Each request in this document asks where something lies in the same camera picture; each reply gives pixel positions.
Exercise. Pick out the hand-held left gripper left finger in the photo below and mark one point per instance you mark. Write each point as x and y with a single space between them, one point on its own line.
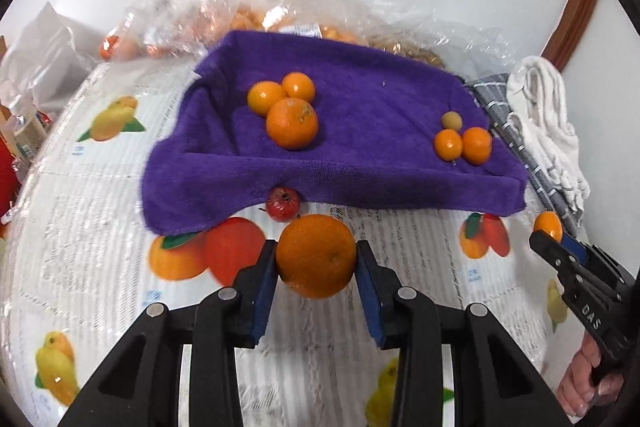
262 297

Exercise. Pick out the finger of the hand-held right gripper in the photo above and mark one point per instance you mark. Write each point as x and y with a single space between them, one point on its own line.
547 252
572 248

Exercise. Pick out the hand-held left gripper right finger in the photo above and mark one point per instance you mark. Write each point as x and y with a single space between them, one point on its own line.
370 297

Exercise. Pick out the small round mandarin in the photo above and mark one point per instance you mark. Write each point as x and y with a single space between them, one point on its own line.
265 97
299 86
477 145
447 144
547 222

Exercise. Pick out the large round mandarin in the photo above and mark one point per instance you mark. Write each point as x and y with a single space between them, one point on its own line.
292 123
316 256

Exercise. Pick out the small yellowish green fruit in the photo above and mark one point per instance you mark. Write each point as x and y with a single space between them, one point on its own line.
451 120

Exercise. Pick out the purple towel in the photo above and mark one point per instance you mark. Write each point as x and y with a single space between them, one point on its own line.
375 107

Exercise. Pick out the person's right hand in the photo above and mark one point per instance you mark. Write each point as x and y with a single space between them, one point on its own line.
582 379

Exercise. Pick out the small red apple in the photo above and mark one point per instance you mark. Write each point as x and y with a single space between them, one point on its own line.
283 204

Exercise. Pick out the white striped towel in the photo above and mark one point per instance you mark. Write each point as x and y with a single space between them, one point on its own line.
545 107

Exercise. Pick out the grey checkered cloth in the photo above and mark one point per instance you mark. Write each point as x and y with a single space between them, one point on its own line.
500 107

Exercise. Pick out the fruit print tablecloth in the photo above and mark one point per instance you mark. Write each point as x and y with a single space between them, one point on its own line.
100 232

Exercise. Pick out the clear bag of brown nuts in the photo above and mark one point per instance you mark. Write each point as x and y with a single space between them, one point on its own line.
415 42

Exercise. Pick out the clear bag of oranges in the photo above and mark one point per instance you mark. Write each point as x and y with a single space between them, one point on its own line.
280 22

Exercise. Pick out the red paper bag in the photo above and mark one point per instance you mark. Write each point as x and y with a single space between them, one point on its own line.
5 177

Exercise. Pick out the reddish orange fruit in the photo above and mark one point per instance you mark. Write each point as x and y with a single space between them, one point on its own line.
109 48

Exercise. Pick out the clear crumpled plastic bag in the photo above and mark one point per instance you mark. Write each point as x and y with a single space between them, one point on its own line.
160 22

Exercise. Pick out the white plastic bag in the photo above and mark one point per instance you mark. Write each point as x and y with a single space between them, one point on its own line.
45 52

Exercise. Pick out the brown wooden door frame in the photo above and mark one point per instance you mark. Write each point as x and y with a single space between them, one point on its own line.
580 17

